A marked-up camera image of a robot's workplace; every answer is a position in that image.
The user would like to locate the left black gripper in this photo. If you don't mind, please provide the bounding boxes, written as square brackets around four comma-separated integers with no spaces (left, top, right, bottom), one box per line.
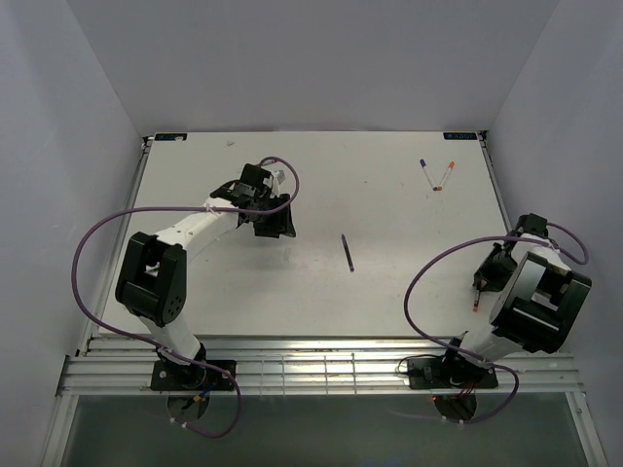
[253,193,297,238]

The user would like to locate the purple gel pen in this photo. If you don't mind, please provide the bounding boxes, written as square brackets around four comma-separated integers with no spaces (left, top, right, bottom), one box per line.
[341,233,355,272]

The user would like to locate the orange capped white marker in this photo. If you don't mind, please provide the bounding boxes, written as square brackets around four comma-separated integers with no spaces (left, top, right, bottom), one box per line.
[437,161,456,191]

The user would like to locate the blue capped white marker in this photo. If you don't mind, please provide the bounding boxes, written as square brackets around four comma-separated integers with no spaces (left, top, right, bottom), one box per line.
[420,159,438,192]

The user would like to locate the orange gel pen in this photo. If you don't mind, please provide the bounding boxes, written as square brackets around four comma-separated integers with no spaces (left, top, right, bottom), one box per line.
[472,289,481,312]

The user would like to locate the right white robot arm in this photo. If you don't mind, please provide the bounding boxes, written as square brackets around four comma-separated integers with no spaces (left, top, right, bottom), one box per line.
[439,213,592,386]

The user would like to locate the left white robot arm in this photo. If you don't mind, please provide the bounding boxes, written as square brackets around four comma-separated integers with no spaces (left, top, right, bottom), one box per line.
[115,161,296,389]

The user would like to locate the right blue corner label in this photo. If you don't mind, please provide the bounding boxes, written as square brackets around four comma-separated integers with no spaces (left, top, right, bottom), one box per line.
[443,131,478,141]

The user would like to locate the blue corner label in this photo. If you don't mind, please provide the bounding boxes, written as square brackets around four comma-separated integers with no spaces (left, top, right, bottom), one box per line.
[154,133,188,142]
[443,131,478,141]

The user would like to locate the left blue corner label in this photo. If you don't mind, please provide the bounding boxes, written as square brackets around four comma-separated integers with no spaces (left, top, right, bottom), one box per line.
[154,133,188,142]

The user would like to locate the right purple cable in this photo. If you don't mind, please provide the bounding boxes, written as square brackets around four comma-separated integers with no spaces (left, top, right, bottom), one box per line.
[388,221,590,425]

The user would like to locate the aluminium rail frame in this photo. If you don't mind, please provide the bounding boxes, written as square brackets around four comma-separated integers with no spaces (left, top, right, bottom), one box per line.
[56,130,585,400]

